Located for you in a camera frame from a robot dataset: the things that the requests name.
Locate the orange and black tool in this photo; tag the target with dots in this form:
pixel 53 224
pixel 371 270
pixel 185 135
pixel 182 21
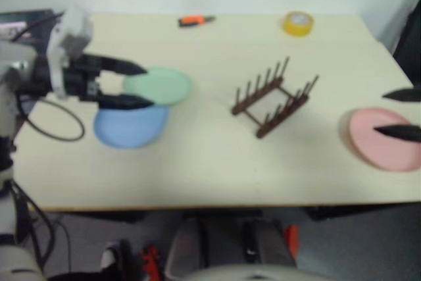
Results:
pixel 192 20

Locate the black chair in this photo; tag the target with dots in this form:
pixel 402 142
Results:
pixel 409 44

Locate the yellow tape roll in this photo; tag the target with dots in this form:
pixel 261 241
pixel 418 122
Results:
pixel 297 27

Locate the pink plate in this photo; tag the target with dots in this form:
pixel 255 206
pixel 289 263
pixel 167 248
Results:
pixel 365 136

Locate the blue plate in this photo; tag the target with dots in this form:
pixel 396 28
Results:
pixel 128 126

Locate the green plate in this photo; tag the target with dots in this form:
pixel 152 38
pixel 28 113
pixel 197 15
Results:
pixel 161 87

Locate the white and black object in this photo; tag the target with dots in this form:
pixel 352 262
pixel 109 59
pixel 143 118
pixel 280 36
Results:
pixel 113 256

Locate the black table frame bar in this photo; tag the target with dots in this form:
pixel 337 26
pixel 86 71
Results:
pixel 325 213
pixel 223 213

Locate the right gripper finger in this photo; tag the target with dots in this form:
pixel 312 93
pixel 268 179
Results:
pixel 406 94
pixel 404 132

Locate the black plastic crate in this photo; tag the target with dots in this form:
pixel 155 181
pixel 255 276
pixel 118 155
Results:
pixel 23 19

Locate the red and black tool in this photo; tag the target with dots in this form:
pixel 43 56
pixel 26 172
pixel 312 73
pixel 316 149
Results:
pixel 150 261

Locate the grey bin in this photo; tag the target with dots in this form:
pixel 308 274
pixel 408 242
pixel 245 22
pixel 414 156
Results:
pixel 220 245

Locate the brown wooden dish rack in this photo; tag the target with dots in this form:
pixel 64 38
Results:
pixel 263 96

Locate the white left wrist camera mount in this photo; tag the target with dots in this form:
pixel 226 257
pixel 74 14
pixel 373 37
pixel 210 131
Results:
pixel 74 27

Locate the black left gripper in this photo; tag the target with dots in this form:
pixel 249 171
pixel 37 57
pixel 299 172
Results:
pixel 80 78

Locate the light grey robot torso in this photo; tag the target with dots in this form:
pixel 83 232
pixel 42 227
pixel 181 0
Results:
pixel 250 274

